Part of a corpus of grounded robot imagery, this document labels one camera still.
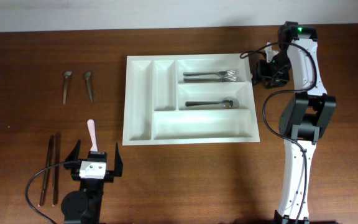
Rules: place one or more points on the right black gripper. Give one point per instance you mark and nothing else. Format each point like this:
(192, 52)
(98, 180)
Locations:
(260, 70)

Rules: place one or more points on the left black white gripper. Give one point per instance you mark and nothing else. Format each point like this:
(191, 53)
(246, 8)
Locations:
(118, 165)

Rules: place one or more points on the metal fork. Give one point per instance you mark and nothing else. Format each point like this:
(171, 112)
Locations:
(221, 74)
(209, 80)

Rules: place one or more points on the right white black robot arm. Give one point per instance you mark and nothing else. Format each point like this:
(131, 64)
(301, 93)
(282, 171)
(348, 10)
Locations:
(304, 119)

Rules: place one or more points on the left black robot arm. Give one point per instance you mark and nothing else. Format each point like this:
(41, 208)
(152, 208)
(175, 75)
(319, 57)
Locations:
(84, 204)

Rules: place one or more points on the right dark metal knife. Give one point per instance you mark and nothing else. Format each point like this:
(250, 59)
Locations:
(56, 169)

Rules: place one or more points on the dark metal knife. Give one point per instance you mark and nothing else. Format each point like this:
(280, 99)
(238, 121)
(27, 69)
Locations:
(46, 172)
(56, 169)

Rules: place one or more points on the left dark metal knife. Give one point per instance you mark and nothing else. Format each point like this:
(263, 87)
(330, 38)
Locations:
(46, 172)

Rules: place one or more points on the white plastic cutlery tray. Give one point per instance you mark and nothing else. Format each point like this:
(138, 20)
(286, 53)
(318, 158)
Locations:
(155, 111)

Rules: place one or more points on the right small metal teaspoon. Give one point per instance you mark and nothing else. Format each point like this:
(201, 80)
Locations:
(87, 77)

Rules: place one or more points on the small metal teaspoon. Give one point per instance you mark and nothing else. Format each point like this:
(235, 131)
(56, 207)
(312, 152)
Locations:
(87, 77)
(66, 76)

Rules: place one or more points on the left small metal teaspoon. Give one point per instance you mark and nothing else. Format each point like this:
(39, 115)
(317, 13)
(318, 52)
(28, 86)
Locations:
(66, 76)

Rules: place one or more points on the pink handled utensil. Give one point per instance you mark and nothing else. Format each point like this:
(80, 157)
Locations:
(92, 132)

